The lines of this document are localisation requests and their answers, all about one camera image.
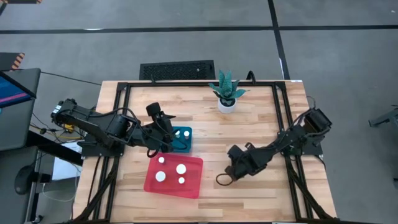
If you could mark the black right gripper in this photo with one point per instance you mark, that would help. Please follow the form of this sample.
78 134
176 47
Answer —
248 158

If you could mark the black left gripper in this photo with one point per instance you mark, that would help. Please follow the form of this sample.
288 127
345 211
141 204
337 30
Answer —
158 133

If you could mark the teal pill bottle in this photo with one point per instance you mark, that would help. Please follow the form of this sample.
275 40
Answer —
177 134

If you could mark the pink pill bottle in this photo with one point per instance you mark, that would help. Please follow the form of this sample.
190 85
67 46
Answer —
186 133

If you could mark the pink-red translucent plastic bin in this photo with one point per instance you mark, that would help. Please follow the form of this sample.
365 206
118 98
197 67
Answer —
192 186

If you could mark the clear bottle with pink pills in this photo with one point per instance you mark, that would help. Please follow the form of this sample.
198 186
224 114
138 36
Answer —
161 160

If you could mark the white-capped pill bottle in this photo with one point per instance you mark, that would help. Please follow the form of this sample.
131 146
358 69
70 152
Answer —
181 180

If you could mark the wide orange pill bottle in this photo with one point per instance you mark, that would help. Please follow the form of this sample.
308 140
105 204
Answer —
181 169

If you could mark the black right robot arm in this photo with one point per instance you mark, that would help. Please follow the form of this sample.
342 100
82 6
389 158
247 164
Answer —
289 140

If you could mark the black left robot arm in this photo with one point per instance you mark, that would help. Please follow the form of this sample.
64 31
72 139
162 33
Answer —
93 124

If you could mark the teal plastic bin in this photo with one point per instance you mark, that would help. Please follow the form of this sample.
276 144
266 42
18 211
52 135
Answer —
186 146

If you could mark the white plant pot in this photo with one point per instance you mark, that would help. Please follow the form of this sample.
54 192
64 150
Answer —
227 106

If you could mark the green succulent plant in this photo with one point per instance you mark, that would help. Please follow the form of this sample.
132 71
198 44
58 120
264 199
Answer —
228 87

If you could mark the white box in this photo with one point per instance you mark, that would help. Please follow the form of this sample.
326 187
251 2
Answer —
65 169

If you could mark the grey desk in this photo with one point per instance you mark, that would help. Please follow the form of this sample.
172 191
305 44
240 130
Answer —
18 124

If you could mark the black computer mouse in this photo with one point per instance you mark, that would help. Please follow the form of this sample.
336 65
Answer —
24 180

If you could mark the monitor with blue screen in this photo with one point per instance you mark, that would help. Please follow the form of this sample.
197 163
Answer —
12 90

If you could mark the hazard striped floor mat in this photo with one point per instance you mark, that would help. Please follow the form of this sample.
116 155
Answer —
17 60

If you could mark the grey metal stand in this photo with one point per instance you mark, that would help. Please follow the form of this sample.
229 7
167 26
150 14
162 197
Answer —
385 118

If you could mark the black metal table frame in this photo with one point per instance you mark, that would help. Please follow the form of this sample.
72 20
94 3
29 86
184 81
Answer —
202 84

